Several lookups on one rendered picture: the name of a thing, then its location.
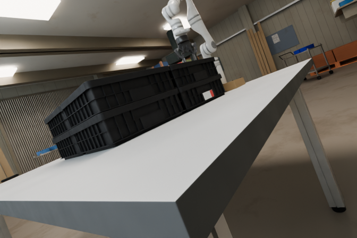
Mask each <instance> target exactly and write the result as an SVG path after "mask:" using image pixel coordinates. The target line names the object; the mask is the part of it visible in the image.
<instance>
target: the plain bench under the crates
mask: <svg viewBox="0 0 357 238"><path fill-rule="evenodd" d="M313 64H314V63H313V60H312V58H310V59H308V60H305V61H303V62H300V63H297V64H294V65H292V66H289V67H286V68H284V69H281V70H279V71H276V72H273V73H271V74H267V75H265V76H262V77H260V78H257V79H254V80H252V81H249V82H247V83H245V84H244V85H242V86H240V87H238V88H236V89H233V90H231V91H228V92H225V93H224V95H222V96H220V97H218V98H216V99H214V100H212V101H210V102H208V103H206V104H204V105H201V106H199V107H197V108H195V109H193V110H191V111H189V112H186V113H183V115H181V116H179V117H177V118H175V119H173V120H170V121H168V122H166V123H164V124H162V125H160V126H158V127H156V128H154V129H152V130H150V131H148V132H146V133H144V134H141V135H139V136H137V137H135V138H133V139H131V140H129V141H127V142H125V143H123V144H121V145H119V146H117V147H114V148H110V149H106V150H102V151H98V152H94V153H91V154H87V155H86V154H85V155H83V156H79V157H75V158H71V159H67V160H65V159H64V158H63V159H61V158H59V159H57V160H55V161H52V162H50V163H48V164H45V165H43V166H40V167H38V168H36V169H33V170H31V171H29V172H27V173H24V174H22V175H20V176H17V177H15V178H13V179H11V180H8V181H6V182H4V183H1V184H0V238H12V237H11V234H10V231H9V229H8V227H7V224H6V222H5V219H4V217H3V215H5V216H10V217H15V218H20V219H25V220H30V221H33V222H39V223H43V224H48V225H54V226H58V227H63V228H68V229H72V230H77V231H82V232H87V233H92V234H97V235H102V236H106V237H112V238H233V237H232V235H231V232H230V229H229V228H228V225H227V222H226V220H225V217H224V215H223V212H224V210H225V208H226V207H227V205H228V203H229V202H230V200H231V198H232V197H233V195H234V193H235V192H236V190H237V189H238V187H239V185H240V184H241V182H242V181H243V179H244V177H245V176H246V174H247V172H248V171H249V169H250V167H251V166H252V164H253V162H254V161H255V159H256V157H257V156H258V154H259V152H260V151H261V149H262V148H263V146H264V144H265V143H266V141H267V139H268V138H269V136H270V135H271V133H272V131H273V129H274V128H275V126H276V124H277V123H278V121H279V120H280V118H281V116H282V115H283V113H284V112H285V110H286V108H287V107H288V105H289V106H290V108H291V111H292V113H293V116H294V118H295V121H296V123H297V126H298V128H299V131H300V133H301V136H302V139H303V141H304V144H305V146H306V149H307V151H308V154H309V156H310V159H311V161H312V164H313V166H314V169H315V171H316V174H317V177H318V179H319V182H320V184H321V187H322V189H323V192H324V194H325V197H326V199H327V202H328V204H329V207H331V208H332V210H333V211H335V212H337V213H342V212H344V211H345V210H346V207H345V203H344V198H343V196H342V193H341V190H340V188H339V186H338V183H337V181H336V178H335V175H334V172H333V170H332V167H331V165H330V163H329V160H328V158H327V155H326V152H325V150H324V147H323V145H322V143H321V140H320V137H319V134H318V132H317V129H316V127H315V124H314V122H313V119H312V117H311V114H310V112H309V109H308V107H307V104H306V102H305V99H304V96H303V94H302V91H301V89H300V85H301V83H302V82H303V80H304V78H305V77H306V76H307V74H308V72H309V71H310V69H311V67H312V66H313Z"/></svg>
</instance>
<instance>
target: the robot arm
mask: <svg viewBox="0 0 357 238"><path fill-rule="evenodd" d="M180 1H182V0H169V2H168V4H167V6H165V7H164V8H163V9H162V15H163V16H164V18H165V19H166V20H167V22H168V23H169V25H170V26H171V29H172V32H173V35H174V38H175V41H176V43H177V46H178V48H177V49H174V52H175V54H176V56H177V57H178V58H179V59H182V60H183V62H186V59H185V58H184V53H186V52H190V53H191V54H192V55H193V58H194V60H197V57H196V53H197V51H198V50H197V45H196V42H194V43H190V41H189V38H188V36H187V33H188V32H190V28H185V29H184V27H183V24H182V21H181V20H180V19H179V18H176V19H172V17H173V16H175V15H177V14H178V13H179V11H180V8H179V6H180ZM186 4H187V21H188V23H189V25H190V27H191V28H192V29H193V30H194V31H195V32H197V33H199V34H200V35H202V36H203V38H204V39H205V41H206V42H205V43H203V44H202V45H201V46H200V51H201V54H202V56H203V58H210V57H212V56H211V54H212V53H213V52H215V51H216V50H217V47H216V44H215V42H214V40H213V39H212V37H211V35H210V34H209V32H208V30H207V29H206V27H205V25H204V23H203V21H202V18H201V17H200V15H199V13H198V11H197V9H196V7H195V5H194V3H193V1H192V0H186ZM191 45H192V46H193V47H194V51H193V49H192V48H191ZM178 50H180V51H181V55H182V56H180V54H179V53H178ZM214 59H215V61H214V64H215V66H216V69H217V72H218V74H221V76H222V78H221V81H222V84H225V83H227V81H226V78H225V76H224V72H223V70H222V67H221V65H220V62H219V59H218V57H214Z"/></svg>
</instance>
